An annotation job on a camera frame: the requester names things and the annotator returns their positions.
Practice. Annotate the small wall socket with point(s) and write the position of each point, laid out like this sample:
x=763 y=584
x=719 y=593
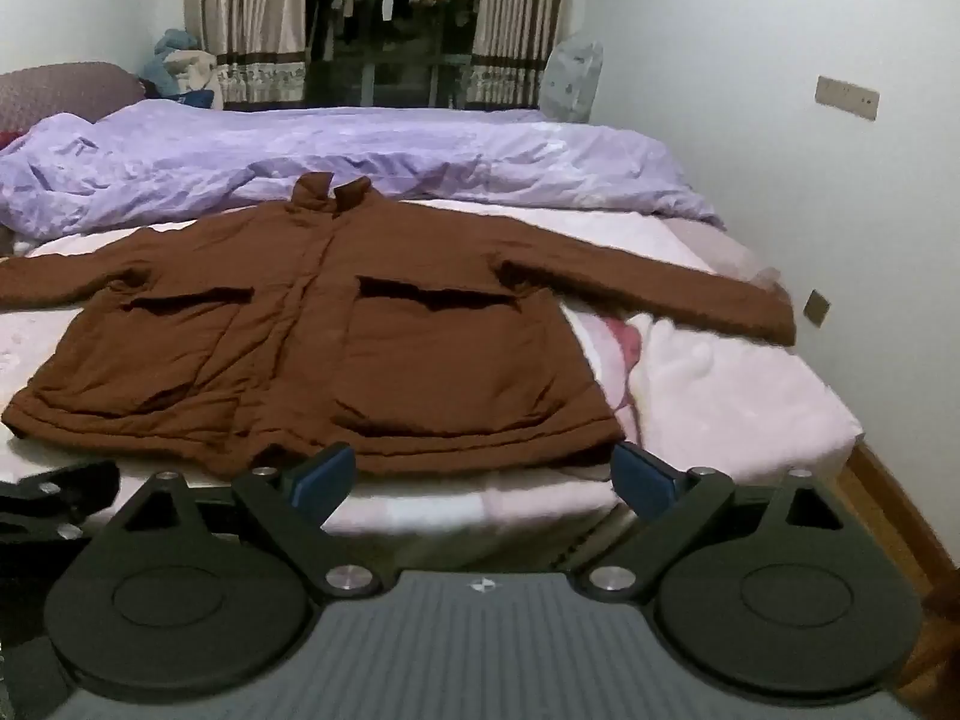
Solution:
x=817 y=307

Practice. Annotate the pink printed blanket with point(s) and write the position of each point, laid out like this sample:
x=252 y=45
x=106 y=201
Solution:
x=735 y=405

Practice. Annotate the maroon quilted pillow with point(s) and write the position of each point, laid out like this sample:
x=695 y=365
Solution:
x=60 y=90

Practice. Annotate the purple duvet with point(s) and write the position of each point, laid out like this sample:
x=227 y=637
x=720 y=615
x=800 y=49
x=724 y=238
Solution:
x=300 y=150

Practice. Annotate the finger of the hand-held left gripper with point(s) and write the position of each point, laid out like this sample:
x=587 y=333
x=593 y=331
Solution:
x=67 y=487

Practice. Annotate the dark red cloth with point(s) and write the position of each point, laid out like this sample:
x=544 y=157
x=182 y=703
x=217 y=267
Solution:
x=9 y=139

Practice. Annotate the dark blue bag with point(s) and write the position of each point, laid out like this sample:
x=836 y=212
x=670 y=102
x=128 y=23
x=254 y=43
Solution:
x=196 y=99

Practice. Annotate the grey patterned cushion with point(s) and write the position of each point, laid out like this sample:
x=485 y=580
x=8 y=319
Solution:
x=574 y=79

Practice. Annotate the beige wall switch panel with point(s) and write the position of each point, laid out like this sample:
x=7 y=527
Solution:
x=847 y=97

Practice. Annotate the beige striped curtain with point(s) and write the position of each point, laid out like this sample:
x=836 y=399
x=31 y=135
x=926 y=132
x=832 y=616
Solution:
x=244 y=22
x=514 y=22

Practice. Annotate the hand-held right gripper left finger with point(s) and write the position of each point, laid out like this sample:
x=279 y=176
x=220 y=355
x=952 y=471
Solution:
x=324 y=477

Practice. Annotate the glass balcony door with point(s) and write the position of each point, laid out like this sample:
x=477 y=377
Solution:
x=397 y=79

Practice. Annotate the light blue cloth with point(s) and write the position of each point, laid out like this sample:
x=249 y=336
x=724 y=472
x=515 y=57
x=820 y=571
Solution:
x=174 y=52

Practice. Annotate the brown padded jacket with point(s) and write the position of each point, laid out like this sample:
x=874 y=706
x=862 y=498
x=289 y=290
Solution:
x=420 y=360

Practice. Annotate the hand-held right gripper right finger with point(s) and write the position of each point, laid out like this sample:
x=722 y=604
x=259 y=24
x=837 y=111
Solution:
x=641 y=484

